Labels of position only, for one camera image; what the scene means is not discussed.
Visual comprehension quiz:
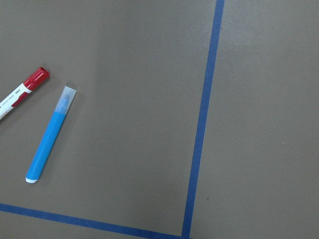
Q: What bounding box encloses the blue highlighter pen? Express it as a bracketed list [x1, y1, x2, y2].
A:
[25, 86, 77, 184]

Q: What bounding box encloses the red white marker pen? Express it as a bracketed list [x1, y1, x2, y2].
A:
[0, 67, 50, 119]

